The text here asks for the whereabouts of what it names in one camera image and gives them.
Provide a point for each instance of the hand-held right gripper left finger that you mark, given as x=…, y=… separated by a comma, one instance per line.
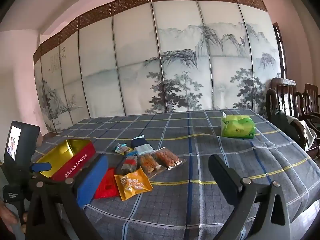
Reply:
x=92, y=180

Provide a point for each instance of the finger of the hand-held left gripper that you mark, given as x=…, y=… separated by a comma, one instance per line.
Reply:
x=41, y=167

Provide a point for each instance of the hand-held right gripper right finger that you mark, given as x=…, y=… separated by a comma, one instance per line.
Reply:
x=222, y=172

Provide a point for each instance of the red snack packet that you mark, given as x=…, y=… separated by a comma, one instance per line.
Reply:
x=107, y=185

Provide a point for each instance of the red box with gold lining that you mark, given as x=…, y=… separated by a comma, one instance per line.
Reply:
x=75, y=163

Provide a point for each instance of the clear packet with red label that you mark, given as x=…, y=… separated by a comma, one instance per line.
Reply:
x=128, y=165

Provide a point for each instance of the orange snack packet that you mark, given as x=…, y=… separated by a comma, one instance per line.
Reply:
x=132, y=183

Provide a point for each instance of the small yellow snack packet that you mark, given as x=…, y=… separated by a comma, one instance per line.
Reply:
x=121, y=149

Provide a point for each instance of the small blue-ended snack packet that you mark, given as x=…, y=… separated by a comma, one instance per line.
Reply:
x=132, y=153

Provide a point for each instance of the clear packet of orange snacks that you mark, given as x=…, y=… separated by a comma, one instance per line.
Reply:
x=147, y=163
x=166, y=158

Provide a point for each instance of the navy and pale blue packet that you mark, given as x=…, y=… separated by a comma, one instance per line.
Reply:
x=140, y=142

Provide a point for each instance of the person's left hand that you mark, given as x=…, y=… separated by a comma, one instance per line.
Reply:
x=7, y=215

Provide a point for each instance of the green tissue pack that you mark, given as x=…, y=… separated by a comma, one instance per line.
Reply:
x=237, y=127

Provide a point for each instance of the grey plaid tablecloth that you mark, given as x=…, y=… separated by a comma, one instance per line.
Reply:
x=175, y=205

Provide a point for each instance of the dark cloth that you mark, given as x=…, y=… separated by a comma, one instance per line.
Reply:
x=282, y=121

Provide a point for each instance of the dark wooden chair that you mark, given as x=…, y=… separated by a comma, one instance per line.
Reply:
x=282, y=92
x=311, y=97

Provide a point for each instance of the painted folding screen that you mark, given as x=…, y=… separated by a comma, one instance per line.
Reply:
x=140, y=67

